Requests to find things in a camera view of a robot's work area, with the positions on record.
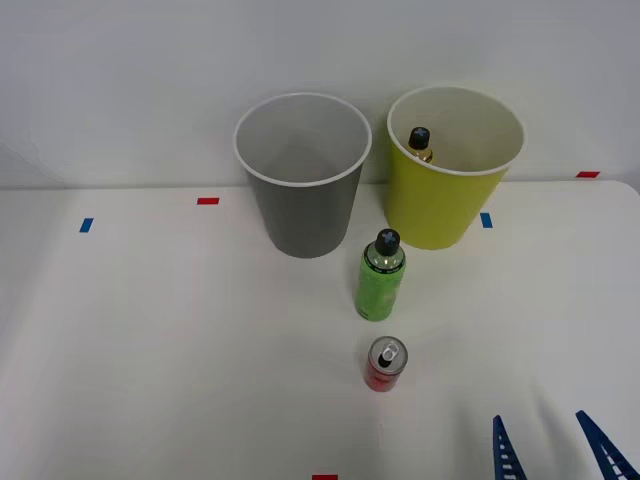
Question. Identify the grey plastic waste bin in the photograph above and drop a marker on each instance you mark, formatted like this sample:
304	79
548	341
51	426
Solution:
305	220

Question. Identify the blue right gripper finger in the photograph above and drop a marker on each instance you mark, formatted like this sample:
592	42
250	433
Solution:
612	457
506	457

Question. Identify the green bottle with black cap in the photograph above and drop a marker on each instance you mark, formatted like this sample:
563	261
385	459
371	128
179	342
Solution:
380	290

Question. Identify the red drink can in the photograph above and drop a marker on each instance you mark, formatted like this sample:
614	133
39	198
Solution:
383	374

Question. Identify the yellow bottle with black cap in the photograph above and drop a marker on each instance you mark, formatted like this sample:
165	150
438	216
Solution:
420	146

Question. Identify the yellow-green plastic waste bin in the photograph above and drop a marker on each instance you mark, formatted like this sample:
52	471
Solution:
435	205

